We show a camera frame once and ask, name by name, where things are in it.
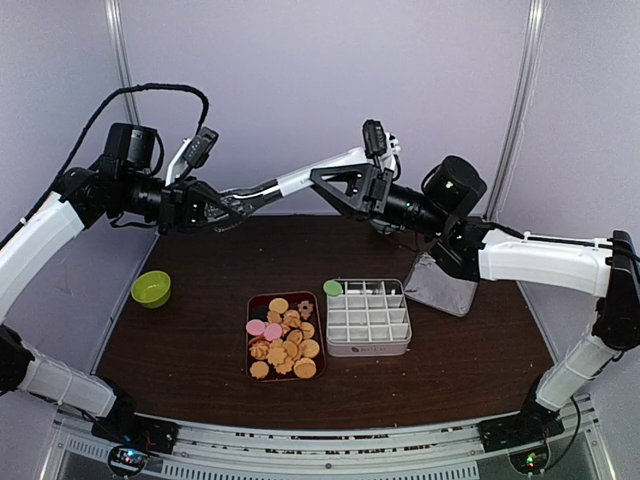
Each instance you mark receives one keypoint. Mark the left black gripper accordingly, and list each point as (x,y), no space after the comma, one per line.
(182,205)

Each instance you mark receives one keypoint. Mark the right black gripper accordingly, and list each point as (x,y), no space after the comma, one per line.
(376,183)

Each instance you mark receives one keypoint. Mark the white handled metal tongs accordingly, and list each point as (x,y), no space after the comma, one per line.
(276,189)

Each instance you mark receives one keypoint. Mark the green round cookie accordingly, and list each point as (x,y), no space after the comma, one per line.
(332,288)

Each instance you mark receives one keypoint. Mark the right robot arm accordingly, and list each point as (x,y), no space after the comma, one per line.
(472,249)

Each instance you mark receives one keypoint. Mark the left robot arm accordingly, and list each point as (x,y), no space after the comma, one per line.
(66,308)

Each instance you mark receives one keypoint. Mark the green plastic bowl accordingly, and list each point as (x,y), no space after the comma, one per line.
(152,289)

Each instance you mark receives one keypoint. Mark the top round tan cookie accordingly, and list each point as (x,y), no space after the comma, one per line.
(279,305)

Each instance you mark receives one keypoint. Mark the brown flower cookie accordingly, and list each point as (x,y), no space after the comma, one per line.
(306,309)

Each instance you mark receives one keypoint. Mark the left pink round cookie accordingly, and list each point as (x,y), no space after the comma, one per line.
(255,327)

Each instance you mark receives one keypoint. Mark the pink round cookie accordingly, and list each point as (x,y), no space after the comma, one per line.
(255,327)
(273,331)

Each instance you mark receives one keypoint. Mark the white divided cookie tin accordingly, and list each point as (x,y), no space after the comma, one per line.
(370,319)

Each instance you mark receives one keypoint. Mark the right pink round cookie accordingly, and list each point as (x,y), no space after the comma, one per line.
(273,331)

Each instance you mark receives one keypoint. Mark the swirl butter cookie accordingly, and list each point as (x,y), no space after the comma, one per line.
(259,349)

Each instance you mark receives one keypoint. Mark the dark red cookie tray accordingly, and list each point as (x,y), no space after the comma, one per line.
(300,338)

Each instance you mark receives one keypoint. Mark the leaf shaped tan cookie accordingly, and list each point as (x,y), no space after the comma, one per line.
(280,360)

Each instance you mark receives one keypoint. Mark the bottom left round cookie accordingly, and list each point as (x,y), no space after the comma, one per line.
(259,370)

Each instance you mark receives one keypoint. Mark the large round tan cookie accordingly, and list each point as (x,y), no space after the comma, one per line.
(305,368)

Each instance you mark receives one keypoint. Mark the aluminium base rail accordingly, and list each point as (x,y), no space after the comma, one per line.
(451,450)

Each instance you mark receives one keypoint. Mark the right aluminium frame post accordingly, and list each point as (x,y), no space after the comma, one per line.
(515,131)

